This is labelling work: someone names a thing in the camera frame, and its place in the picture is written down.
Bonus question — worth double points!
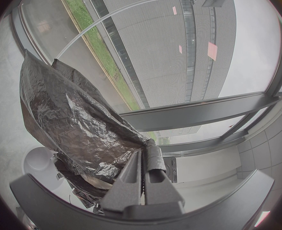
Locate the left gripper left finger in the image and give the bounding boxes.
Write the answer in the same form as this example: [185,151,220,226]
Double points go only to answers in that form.
[101,150,143,212]

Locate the white trash bin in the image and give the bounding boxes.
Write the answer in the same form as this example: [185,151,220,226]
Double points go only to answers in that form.
[22,147,70,202]

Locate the window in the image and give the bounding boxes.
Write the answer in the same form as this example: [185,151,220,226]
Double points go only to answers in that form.
[10,0,282,157]

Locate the black plastic bag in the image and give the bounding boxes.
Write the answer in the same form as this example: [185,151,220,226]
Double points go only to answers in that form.
[19,49,167,192]

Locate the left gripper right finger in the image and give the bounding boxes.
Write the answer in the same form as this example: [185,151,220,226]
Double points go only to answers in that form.
[143,150,185,210]

